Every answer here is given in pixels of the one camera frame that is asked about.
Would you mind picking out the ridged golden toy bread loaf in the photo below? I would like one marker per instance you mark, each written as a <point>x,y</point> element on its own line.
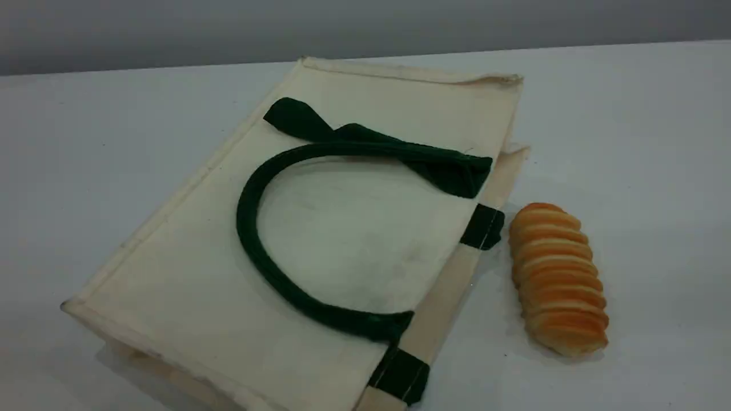
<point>557,279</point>

